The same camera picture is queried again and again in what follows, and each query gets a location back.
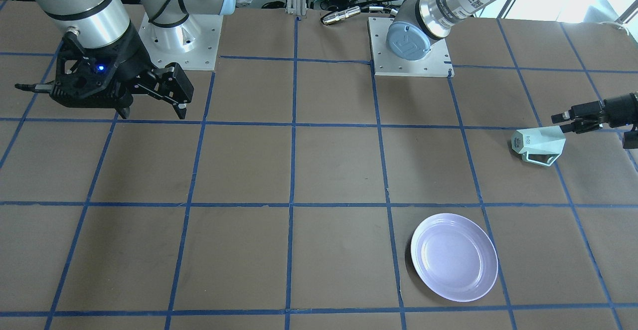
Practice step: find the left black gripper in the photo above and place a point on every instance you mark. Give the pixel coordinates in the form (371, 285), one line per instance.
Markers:
(621, 104)

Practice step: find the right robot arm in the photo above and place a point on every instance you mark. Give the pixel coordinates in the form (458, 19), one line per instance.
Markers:
(101, 22)

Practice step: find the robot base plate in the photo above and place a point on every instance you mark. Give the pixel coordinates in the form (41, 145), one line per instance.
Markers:
(193, 45)
(400, 48)

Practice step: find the lavender plate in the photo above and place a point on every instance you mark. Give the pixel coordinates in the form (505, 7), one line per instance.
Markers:
(454, 257)

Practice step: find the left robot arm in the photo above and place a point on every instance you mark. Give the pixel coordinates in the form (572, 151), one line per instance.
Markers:
(421, 23)

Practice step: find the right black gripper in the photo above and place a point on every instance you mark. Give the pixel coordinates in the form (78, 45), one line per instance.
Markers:
(130, 65)

